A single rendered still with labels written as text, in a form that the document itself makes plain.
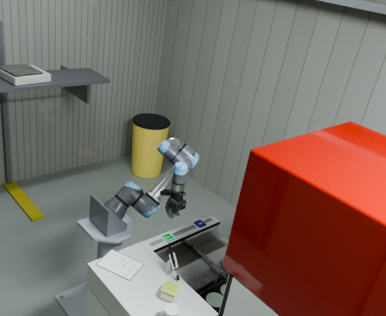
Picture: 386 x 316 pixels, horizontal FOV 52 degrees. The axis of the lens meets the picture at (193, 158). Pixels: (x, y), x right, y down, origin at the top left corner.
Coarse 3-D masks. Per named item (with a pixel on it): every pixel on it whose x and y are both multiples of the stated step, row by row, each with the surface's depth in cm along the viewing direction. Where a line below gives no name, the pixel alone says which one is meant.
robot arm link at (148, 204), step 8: (184, 144) 256; (184, 152) 254; (192, 152) 256; (192, 168) 257; (168, 176) 254; (160, 184) 254; (168, 184) 254; (152, 192) 253; (144, 200) 251; (152, 200) 251; (136, 208) 251; (144, 208) 250; (152, 208) 251; (144, 216) 253
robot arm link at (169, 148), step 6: (174, 138) 251; (162, 144) 217; (168, 144) 218; (174, 144) 231; (180, 144) 254; (162, 150) 217; (168, 150) 217; (174, 150) 218; (168, 156) 218; (174, 156) 217
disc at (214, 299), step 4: (212, 292) 208; (208, 296) 205; (212, 296) 206; (216, 296) 206; (220, 296) 206; (208, 300) 202; (212, 300) 203; (216, 300) 203; (220, 300) 204; (212, 304) 201; (216, 304) 201; (220, 304) 201
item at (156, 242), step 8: (208, 216) 259; (184, 224) 247; (192, 224) 248; (208, 224) 251; (168, 232) 238; (176, 232) 239; (184, 232) 241; (192, 232) 241; (152, 240) 229; (160, 240) 230; (176, 240) 232; (152, 248) 222
